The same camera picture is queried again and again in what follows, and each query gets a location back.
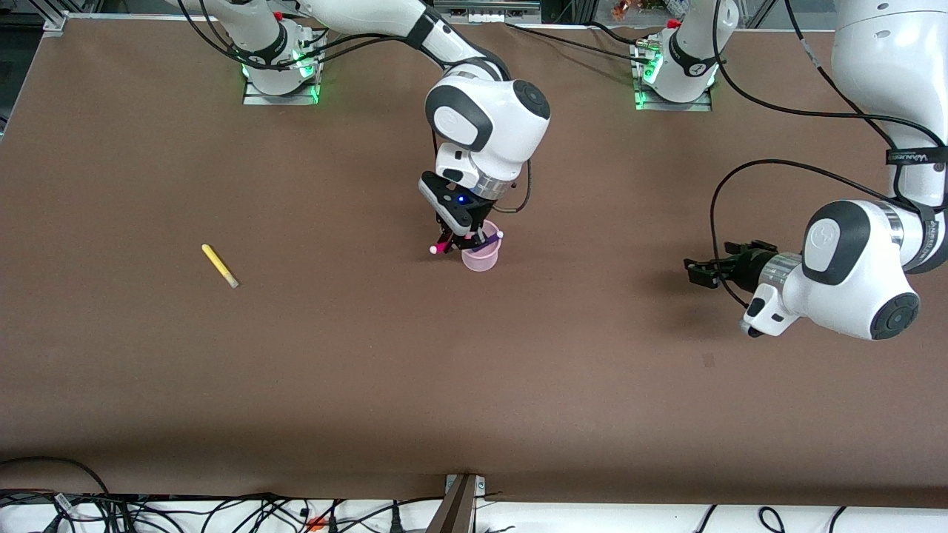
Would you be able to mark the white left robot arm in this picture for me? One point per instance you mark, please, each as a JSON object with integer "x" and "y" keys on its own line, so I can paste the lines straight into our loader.
{"x": 852, "y": 274}

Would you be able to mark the pink pen with white tip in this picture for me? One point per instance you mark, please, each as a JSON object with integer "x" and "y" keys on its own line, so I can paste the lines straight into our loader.
{"x": 436, "y": 249}

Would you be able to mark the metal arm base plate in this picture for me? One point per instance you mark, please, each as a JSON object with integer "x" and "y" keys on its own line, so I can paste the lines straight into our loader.
{"x": 652, "y": 105}
{"x": 255, "y": 96}

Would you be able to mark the aluminium table edge post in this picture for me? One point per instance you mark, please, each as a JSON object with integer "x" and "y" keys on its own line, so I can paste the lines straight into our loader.
{"x": 455, "y": 507}

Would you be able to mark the pink translucent pen holder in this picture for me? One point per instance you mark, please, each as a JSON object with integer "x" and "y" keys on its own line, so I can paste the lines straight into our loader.
{"x": 481, "y": 260}

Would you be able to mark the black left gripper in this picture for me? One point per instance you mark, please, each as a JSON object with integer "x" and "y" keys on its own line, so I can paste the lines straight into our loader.
{"x": 743, "y": 269}

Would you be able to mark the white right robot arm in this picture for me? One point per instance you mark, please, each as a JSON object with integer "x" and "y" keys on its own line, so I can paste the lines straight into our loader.
{"x": 489, "y": 118}

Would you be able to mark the purple pen with white ends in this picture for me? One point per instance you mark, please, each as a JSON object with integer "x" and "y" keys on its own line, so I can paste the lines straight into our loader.
{"x": 494, "y": 237}

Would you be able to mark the black box with ports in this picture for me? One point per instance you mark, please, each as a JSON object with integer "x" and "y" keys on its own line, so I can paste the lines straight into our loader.
{"x": 485, "y": 9}

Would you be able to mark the aluminium frame corner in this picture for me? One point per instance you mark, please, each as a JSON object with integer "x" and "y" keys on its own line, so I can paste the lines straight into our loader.
{"x": 67, "y": 18}

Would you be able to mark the yellow pen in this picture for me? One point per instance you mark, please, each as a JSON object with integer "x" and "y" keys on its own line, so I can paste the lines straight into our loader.
{"x": 217, "y": 263}

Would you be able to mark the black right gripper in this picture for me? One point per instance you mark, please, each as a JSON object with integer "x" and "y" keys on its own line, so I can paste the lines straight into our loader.
{"x": 469, "y": 238}

